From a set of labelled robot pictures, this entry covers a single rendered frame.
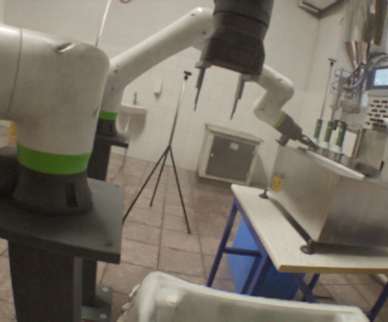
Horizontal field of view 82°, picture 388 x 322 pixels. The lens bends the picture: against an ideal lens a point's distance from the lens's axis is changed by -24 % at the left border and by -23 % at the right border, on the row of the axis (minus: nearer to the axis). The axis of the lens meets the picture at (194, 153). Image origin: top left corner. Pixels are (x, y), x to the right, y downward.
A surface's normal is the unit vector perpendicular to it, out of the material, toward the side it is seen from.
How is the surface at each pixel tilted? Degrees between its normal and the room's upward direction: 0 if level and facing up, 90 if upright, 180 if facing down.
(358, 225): 90
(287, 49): 90
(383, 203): 90
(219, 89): 90
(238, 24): 99
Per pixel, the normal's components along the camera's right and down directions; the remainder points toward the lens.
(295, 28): 0.06, 0.19
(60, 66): 0.71, 0.20
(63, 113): 0.51, 0.27
